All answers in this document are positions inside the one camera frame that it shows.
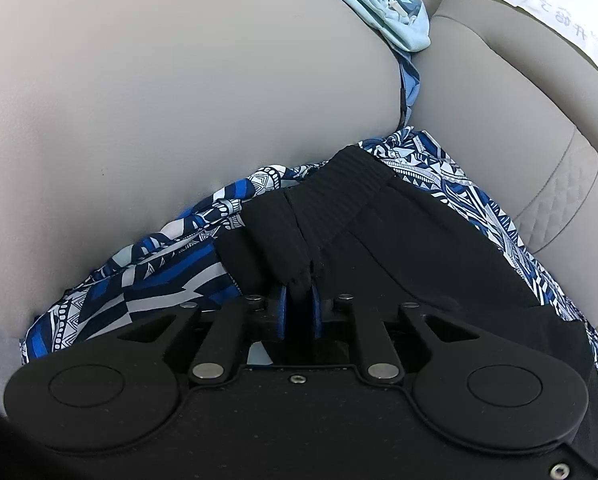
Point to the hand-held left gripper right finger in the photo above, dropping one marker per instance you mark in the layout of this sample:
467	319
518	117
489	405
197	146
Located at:
317	312

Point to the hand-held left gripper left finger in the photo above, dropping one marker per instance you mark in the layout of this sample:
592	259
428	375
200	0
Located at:
281	311

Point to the black pants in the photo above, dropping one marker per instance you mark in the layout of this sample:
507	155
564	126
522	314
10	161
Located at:
429	260

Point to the blue white patterned blanket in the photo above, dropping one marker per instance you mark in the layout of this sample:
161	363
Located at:
129	300

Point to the grey sofa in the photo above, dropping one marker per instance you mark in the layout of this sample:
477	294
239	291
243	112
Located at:
129	85

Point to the light blue garment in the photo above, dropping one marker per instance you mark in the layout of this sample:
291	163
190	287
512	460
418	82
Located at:
379	15

